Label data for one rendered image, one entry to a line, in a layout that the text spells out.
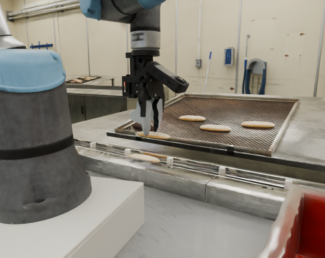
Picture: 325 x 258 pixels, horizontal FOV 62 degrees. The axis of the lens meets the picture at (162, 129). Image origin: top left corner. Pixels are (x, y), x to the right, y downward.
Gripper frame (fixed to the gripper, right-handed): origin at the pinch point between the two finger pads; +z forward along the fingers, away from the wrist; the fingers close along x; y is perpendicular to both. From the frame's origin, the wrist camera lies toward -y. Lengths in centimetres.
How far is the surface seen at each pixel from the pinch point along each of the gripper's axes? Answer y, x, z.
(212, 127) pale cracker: -8.2, -20.7, 2.1
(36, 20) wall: 601, -368, -145
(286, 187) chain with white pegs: -33.0, 0.6, 8.1
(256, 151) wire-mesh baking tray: -24.2, -9.5, 4.4
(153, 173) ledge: -6.1, 9.0, 8.1
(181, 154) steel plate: 1.2, -18.1, 11.7
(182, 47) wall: 193, -369, -60
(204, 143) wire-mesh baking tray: -10.6, -9.4, 4.4
